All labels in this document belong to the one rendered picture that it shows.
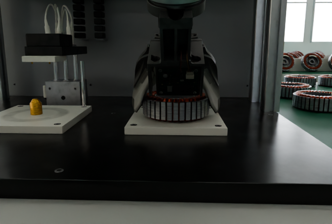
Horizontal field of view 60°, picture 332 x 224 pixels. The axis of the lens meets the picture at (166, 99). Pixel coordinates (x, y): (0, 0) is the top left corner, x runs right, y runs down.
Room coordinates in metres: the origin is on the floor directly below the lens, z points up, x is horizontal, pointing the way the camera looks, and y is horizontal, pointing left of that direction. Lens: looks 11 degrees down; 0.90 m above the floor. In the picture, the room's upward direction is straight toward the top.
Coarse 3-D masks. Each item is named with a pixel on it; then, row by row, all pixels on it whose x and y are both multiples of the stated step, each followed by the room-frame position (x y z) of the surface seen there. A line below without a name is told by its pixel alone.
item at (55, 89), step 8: (56, 80) 0.62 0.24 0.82; (64, 80) 0.62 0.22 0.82; (72, 80) 0.62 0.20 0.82; (80, 80) 0.62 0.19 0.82; (48, 88) 0.61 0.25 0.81; (56, 88) 0.61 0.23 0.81; (64, 88) 0.61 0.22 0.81; (72, 88) 0.61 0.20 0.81; (80, 88) 0.61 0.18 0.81; (48, 96) 0.61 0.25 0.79; (56, 96) 0.61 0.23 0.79; (64, 96) 0.61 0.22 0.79; (72, 96) 0.61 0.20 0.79; (80, 96) 0.61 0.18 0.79; (48, 104) 0.61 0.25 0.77; (56, 104) 0.61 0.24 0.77; (64, 104) 0.61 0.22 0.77; (72, 104) 0.61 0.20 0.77; (80, 104) 0.61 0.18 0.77
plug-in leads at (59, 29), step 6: (48, 6) 0.62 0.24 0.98; (54, 6) 0.64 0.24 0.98; (66, 6) 0.64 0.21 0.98; (66, 12) 0.62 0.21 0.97; (60, 18) 0.65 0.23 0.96; (72, 18) 0.64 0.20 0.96; (60, 24) 0.61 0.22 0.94; (72, 24) 0.64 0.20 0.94; (48, 30) 0.61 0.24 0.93; (60, 30) 0.61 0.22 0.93; (66, 30) 0.61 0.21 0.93; (72, 30) 0.63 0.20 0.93; (72, 36) 0.63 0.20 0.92
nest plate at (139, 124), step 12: (132, 120) 0.44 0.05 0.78; (144, 120) 0.44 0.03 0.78; (156, 120) 0.44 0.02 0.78; (204, 120) 0.44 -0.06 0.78; (216, 120) 0.44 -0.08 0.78; (132, 132) 0.40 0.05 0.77; (144, 132) 0.40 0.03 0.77; (156, 132) 0.40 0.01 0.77; (168, 132) 0.40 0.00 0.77; (180, 132) 0.40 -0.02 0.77; (192, 132) 0.40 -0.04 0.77; (204, 132) 0.40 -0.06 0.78; (216, 132) 0.40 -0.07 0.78
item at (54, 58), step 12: (36, 36) 0.53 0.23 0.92; (48, 36) 0.53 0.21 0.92; (60, 36) 0.53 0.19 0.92; (36, 48) 0.53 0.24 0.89; (48, 48) 0.53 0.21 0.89; (60, 48) 0.53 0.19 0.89; (72, 48) 0.58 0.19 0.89; (84, 48) 0.66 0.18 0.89; (24, 60) 0.51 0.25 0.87; (36, 60) 0.51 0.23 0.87; (48, 60) 0.51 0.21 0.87; (60, 60) 0.53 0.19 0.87
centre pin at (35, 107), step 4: (32, 100) 0.48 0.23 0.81; (36, 100) 0.48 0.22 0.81; (32, 104) 0.48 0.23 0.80; (36, 104) 0.48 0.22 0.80; (40, 104) 0.48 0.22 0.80; (32, 108) 0.48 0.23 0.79; (36, 108) 0.48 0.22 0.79; (40, 108) 0.48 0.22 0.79; (32, 112) 0.48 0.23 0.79; (36, 112) 0.48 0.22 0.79; (40, 112) 0.48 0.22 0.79
